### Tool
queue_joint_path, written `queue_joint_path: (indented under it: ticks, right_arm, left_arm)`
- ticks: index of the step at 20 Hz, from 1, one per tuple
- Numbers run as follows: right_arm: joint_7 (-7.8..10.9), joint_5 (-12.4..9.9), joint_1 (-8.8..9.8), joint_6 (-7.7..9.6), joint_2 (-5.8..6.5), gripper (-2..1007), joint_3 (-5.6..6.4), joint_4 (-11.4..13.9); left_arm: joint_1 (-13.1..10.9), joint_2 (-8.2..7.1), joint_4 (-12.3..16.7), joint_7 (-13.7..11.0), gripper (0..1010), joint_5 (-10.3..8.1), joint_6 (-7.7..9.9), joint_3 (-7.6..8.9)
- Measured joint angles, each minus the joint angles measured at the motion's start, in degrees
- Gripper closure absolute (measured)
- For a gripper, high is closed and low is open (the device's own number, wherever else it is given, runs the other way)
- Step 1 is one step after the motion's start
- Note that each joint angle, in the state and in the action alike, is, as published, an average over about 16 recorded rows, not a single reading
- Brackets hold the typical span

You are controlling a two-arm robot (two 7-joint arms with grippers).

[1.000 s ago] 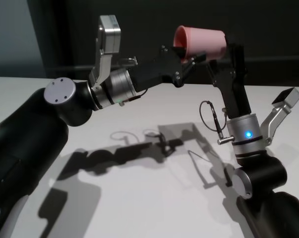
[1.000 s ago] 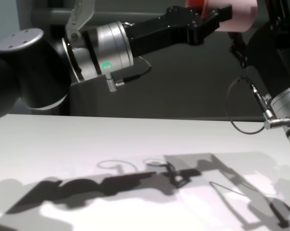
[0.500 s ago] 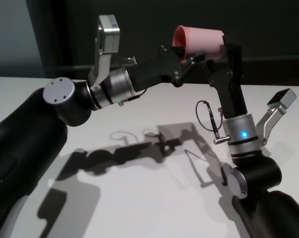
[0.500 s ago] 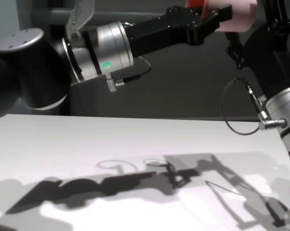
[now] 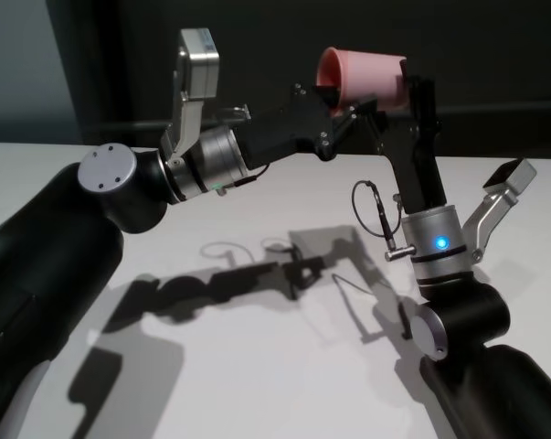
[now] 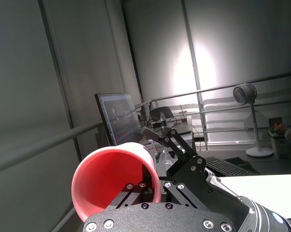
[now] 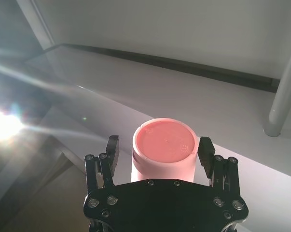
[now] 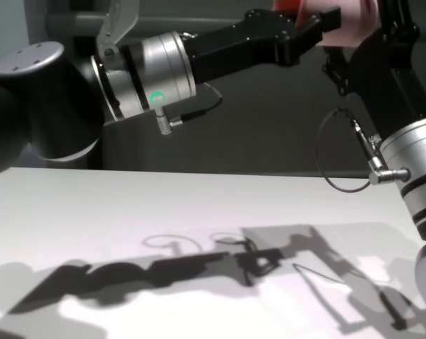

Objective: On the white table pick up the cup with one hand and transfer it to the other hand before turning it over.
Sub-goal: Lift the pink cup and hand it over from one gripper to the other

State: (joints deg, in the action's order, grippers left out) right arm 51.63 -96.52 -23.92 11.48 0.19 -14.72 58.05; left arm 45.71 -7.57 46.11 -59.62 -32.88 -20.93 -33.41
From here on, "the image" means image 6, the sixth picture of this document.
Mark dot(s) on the clear plastic bag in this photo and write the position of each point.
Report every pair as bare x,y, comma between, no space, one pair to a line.
165,159

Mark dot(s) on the right wrist silver camera mount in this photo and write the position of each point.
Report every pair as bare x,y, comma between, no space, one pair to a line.
222,183

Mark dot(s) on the small white jar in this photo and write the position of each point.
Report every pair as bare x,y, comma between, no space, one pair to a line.
151,149

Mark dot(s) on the thick grey railing bar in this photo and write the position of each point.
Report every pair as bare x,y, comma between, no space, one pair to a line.
39,147

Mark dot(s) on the black computer monitor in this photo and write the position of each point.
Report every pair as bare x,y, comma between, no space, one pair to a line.
121,116

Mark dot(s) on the colourful small decoration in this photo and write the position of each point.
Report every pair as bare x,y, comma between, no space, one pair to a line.
278,125

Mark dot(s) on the white storage box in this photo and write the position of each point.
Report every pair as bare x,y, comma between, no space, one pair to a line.
281,147

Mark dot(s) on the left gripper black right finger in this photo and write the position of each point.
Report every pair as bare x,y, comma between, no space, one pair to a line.
181,193

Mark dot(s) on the black laptop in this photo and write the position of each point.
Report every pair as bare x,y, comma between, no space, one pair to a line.
155,112

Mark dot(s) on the black keyboard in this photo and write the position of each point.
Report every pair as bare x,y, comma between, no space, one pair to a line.
222,166

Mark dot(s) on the clear water bottle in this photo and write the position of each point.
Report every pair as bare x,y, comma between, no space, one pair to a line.
162,119

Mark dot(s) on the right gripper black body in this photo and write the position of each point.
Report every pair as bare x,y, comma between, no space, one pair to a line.
193,176

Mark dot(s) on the grey railing upright post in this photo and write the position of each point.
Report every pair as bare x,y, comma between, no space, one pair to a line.
202,120

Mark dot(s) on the grey metal railing bar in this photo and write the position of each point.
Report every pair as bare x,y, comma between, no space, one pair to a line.
232,108
220,86

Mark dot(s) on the drink cup with straw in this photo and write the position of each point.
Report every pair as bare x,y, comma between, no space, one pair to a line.
184,118

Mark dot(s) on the white standing fan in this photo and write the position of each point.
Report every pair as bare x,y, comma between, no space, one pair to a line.
244,94

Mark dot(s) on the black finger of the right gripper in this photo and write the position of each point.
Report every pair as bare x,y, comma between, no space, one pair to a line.
176,145

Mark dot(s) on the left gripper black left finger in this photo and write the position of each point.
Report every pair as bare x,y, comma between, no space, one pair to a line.
133,191

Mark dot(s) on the grey vertical frame post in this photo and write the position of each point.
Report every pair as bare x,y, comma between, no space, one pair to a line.
58,60

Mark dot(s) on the pink plastic cup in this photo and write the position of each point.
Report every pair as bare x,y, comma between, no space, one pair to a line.
106,174

